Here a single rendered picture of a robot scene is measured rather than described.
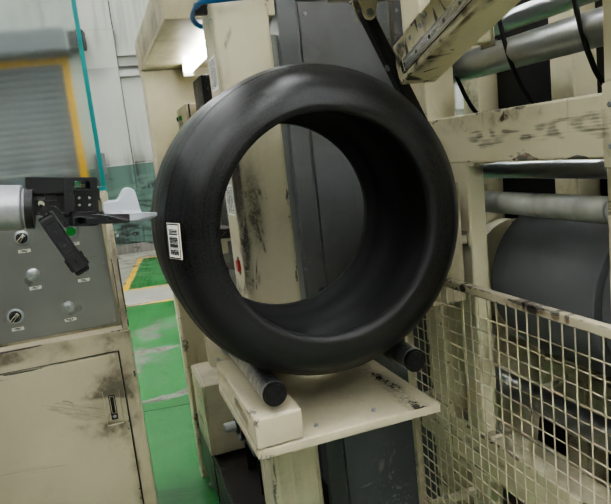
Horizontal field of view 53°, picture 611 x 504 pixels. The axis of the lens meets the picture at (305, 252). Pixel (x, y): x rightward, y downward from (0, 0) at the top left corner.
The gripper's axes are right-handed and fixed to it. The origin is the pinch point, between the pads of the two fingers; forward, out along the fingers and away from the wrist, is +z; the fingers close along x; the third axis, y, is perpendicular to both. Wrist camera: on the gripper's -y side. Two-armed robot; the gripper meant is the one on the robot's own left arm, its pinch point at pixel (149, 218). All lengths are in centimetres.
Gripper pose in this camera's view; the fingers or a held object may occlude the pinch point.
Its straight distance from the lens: 111.5
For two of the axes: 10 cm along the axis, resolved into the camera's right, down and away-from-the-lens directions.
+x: -3.3, -1.2, 9.4
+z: 9.4, -0.4, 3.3
